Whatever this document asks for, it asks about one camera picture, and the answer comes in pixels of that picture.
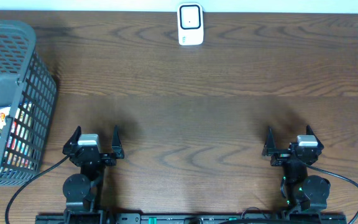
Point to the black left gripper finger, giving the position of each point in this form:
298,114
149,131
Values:
73,140
116,142

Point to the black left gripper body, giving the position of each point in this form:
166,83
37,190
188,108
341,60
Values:
110,163

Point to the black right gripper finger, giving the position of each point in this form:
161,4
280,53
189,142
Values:
269,142
311,134

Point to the grey plastic shopping basket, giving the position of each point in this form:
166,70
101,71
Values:
24,78

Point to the white barcode scanner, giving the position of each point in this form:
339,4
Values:
190,24

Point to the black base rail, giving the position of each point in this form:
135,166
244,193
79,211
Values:
135,218

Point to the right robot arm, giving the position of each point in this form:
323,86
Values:
306,195

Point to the yellow blue snack bag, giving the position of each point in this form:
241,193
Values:
21,115

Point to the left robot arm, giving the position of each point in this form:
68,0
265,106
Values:
83,190

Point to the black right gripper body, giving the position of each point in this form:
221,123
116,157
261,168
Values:
281,156

